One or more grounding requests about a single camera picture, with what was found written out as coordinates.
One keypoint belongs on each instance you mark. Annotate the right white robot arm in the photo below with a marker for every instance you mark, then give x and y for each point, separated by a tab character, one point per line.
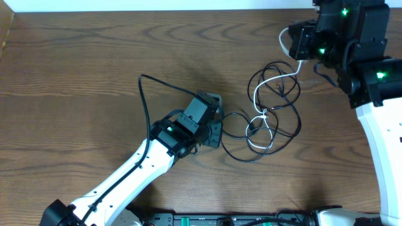
350	37

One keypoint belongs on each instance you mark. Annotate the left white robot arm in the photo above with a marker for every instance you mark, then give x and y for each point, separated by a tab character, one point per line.
171	138

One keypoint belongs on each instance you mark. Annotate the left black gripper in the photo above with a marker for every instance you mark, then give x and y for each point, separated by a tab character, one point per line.
215	142

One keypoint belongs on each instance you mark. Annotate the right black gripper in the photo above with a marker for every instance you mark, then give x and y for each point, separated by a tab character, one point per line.
301	40

